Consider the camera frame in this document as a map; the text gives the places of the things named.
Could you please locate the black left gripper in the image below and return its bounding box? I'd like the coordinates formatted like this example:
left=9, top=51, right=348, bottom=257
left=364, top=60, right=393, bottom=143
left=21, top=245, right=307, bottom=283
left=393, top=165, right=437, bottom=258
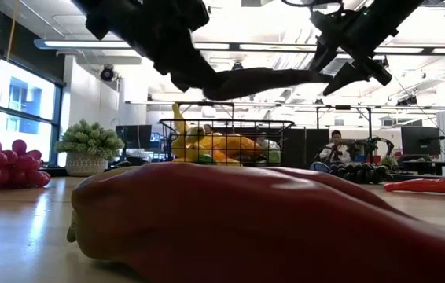
left=135, top=34, right=218, bottom=94

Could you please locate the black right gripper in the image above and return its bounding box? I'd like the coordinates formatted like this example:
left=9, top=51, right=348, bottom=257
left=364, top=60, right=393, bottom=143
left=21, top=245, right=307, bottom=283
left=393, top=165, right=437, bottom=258
left=310, top=9, right=385, bottom=97

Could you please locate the yellow banana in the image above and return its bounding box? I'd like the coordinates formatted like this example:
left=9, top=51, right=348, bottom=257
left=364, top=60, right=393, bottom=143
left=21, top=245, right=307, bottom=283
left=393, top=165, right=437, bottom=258
left=185, top=125, right=208, bottom=145
left=171, top=102, right=193, bottom=158

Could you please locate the dark purple eggplant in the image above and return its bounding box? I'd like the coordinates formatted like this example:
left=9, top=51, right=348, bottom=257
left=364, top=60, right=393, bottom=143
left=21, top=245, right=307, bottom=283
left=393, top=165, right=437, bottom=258
left=202, top=67, right=333, bottom=101

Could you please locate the orange mango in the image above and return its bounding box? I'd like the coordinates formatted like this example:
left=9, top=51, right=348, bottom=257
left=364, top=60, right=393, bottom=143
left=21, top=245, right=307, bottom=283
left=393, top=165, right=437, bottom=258
left=212, top=134, right=266, bottom=161

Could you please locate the black grape bunch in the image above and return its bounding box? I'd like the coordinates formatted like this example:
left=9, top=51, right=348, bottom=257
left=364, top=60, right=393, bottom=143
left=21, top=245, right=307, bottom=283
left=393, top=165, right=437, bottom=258
left=330, top=161, right=395, bottom=185

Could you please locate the red chili pepper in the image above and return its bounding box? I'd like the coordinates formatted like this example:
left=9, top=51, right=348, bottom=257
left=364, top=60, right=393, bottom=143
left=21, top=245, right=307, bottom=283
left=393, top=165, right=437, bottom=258
left=383, top=176, right=445, bottom=197

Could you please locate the long red pointed pepper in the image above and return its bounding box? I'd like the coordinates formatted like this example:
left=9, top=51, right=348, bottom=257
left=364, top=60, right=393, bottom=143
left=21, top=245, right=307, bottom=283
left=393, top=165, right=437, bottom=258
left=66, top=161, right=445, bottom=283

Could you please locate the pink grape bunch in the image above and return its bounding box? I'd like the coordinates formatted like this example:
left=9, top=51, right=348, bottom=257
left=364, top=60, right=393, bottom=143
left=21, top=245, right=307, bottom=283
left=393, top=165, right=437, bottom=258
left=0, top=138, right=52, bottom=193

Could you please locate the black background robot rig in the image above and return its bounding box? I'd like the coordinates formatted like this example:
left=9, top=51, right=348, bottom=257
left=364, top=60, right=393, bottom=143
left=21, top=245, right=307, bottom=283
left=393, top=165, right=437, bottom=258
left=315, top=105, right=396, bottom=166

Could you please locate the black track spotlight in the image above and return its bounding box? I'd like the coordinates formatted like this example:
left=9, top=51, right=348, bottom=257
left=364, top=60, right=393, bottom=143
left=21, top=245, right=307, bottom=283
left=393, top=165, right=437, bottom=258
left=99, top=64, right=116, bottom=83

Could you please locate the black room partition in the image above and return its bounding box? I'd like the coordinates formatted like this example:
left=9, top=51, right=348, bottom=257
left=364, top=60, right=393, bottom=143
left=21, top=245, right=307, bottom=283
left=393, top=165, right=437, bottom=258
left=285, top=127, right=330, bottom=170

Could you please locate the person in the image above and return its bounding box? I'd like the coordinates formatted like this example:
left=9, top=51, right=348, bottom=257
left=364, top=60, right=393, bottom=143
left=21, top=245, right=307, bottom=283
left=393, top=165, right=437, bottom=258
left=318, top=129, right=352, bottom=166

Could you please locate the black computer monitor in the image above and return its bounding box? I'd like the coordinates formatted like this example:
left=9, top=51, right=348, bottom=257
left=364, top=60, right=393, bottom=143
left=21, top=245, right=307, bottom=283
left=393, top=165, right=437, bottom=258
left=115, top=124, right=153, bottom=149
left=400, top=125, right=442, bottom=156

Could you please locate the long ceiling light strip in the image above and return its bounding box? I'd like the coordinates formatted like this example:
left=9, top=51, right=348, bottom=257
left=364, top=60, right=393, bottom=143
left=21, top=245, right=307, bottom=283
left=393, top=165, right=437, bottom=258
left=33, top=38, right=445, bottom=56

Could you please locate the green succulent in white pot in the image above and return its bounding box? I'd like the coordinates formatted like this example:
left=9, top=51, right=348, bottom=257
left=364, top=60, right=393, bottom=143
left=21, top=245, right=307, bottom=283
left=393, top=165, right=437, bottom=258
left=55, top=119, right=125, bottom=177

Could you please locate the large glass window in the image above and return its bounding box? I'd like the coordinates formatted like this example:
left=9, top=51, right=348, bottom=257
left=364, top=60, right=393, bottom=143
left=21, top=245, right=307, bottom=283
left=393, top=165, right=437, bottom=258
left=0, top=58, right=65, bottom=166

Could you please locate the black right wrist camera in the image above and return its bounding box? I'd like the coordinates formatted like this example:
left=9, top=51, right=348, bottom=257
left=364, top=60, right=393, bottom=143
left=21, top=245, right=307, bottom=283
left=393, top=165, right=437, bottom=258
left=363, top=57, right=393, bottom=87

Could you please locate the black wire basket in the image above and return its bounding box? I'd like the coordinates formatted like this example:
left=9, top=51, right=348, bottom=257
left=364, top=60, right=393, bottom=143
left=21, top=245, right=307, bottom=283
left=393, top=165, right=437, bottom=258
left=158, top=119, right=296, bottom=167

